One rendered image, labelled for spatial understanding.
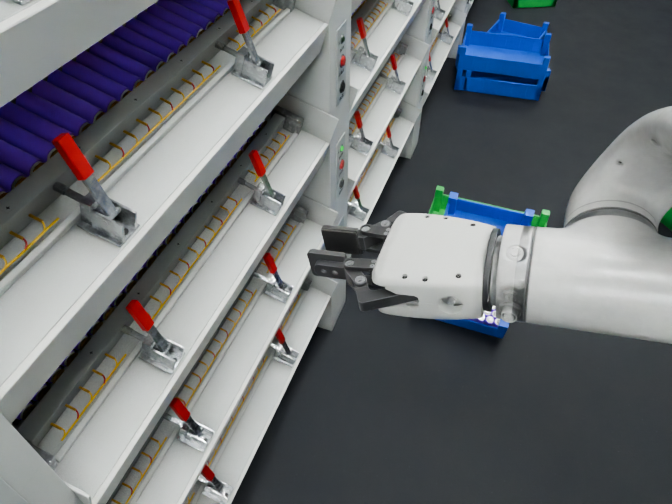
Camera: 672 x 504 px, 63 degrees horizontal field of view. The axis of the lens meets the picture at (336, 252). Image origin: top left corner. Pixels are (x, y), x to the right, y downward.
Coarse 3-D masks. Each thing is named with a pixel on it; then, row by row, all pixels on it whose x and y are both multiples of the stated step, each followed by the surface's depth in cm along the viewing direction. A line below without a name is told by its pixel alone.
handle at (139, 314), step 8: (128, 304) 54; (136, 304) 54; (136, 312) 54; (144, 312) 55; (136, 320) 54; (144, 320) 55; (152, 320) 56; (144, 328) 55; (152, 328) 56; (152, 336) 56; (160, 336) 57; (160, 344) 57
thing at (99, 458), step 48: (288, 96) 85; (240, 192) 77; (288, 192) 79; (240, 240) 72; (192, 288) 66; (240, 288) 71; (192, 336) 62; (96, 384) 56; (144, 384) 57; (48, 432) 52; (96, 432) 53; (144, 432) 55; (96, 480) 51
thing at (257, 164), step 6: (252, 150) 71; (252, 156) 71; (258, 156) 72; (252, 162) 71; (258, 162) 72; (258, 168) 72; (264, 168) 73; (258, 174) 73; (264, 174) 73; (264, 180) 73; (264, 186) 74; (270, 186) 75; (264, 192) 75; (270, 192) 75
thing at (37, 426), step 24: (264, 144) 80; (240, 168) 76; (216, 192) 72; (192, 216) 69; (192, 240) 68; (168, 264) 64; (192, 264) 66; (144, 288) 61; (120, 312) 59; (96, 336) 56; (120, 336) 59; (96, 360) 55; (120, 360) 57; (72, 384) 53; (48, 408) 51; (72, 408) 53; (24, 432) 49
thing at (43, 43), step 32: (0, 0) 30; (32, 0) 31; (64, 0) 32; (96, 0) 35; (128, 0) 39; (0, 32) 29; (32, 32) 31; (64, 32) 34; (96, 32) 37; (0, 64) 30; (32, 64) 32; (0, 96) 31
